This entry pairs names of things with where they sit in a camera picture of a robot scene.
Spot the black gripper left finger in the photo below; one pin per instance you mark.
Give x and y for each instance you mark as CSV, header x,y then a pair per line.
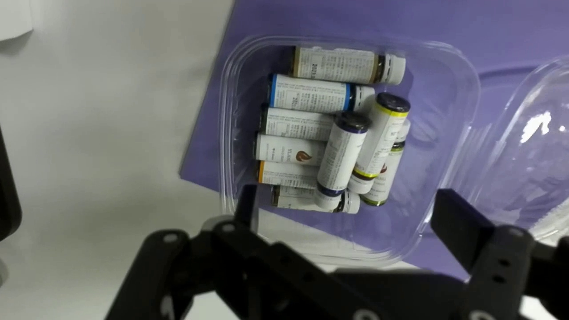
x,y
196,277

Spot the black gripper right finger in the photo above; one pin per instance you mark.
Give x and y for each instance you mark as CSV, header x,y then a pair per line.
x,y
509,266

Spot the clear plastic lid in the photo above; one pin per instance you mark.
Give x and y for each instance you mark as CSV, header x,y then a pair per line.
x,y
527,153

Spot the white tube grey cap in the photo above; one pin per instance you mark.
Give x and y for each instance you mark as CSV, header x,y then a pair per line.
x,y
308,199

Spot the white tube orange band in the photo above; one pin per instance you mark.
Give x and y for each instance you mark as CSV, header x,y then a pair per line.
x,y
287,172

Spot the white tube green band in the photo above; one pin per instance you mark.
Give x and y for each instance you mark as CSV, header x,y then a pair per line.
x,y
388,178

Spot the white tube red drop logo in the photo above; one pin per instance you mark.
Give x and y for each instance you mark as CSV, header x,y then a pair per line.
x,y
285,149

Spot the clear plastic container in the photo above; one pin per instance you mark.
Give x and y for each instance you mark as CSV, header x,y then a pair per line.
x,y
438,117

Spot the white tube yellow band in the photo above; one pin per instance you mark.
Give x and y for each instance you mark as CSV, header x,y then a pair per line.
x,y
383,135

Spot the white tube black band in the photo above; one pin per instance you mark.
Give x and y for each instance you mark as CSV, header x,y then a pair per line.
x,y
294,122

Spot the white tube navy cap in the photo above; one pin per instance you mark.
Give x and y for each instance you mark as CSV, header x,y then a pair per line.
x,y
342,153

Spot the black box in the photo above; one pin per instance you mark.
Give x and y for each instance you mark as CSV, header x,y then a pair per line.
x,y
7,188

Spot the white tube blue band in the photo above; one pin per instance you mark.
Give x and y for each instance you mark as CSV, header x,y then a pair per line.
x,y
308,92

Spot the white tube olive band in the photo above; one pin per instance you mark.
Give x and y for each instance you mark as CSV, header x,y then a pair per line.
x,y
338,64

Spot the purple mat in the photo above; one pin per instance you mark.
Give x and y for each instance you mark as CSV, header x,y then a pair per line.
x,y
331,18

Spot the white adapter block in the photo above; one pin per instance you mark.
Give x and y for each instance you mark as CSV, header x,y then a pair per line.
x,y
13,18

